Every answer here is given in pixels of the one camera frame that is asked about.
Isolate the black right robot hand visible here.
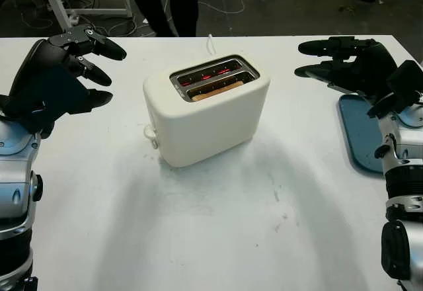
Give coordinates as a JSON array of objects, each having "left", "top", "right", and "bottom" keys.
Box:
[{"left": 293, "top": 35, "right": 399, "bottom": 103}]

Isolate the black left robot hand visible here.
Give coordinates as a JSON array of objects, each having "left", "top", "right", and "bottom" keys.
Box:
[{"left": 9, "top": 24, "right": 128, "bottom": 109}]

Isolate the toast slice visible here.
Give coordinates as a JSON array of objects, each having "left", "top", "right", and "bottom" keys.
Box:
[{"left": 190, "top": 79, "right": 245, "bottom": 103}]

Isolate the person in black trousers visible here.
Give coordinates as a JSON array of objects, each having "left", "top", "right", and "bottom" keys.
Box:
[{"left": 131, "top": 0, "right": 200, "bottom": 37}]

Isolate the cream white two-slot toaster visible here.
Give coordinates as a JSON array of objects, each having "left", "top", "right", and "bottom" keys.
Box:
[{"left": 142, "top": 54, "right": 271, "bottom": 169}]

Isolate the white power strip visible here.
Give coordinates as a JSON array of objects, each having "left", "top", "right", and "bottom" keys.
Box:
[{"left": 67, "top": 9, "right": 82, "bottom": 26}]

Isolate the blue plastic tray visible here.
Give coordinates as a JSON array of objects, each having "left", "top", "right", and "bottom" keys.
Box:
[{"left": 337, "top": 94, "right": 386, "bottom": 173}]

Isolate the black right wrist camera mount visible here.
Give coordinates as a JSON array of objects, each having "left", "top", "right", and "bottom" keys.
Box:
[{"left": 367, "top": 60, "right": 423, "bottom": 118}]

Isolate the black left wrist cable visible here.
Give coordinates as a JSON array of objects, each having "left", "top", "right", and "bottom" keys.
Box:
[{"left": 0, "top": 94, "right": 14, "bottom": 120}]

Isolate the grey looped floor cable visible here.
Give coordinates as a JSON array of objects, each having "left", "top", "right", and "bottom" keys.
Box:
[{"left": 79, "top": 15, "right": 137, "bottom": 37}]

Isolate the white toaster power cable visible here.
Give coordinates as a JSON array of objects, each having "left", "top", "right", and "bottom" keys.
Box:
[{"left": 205, "top": 34, "right": 217, "bottom": 56}]

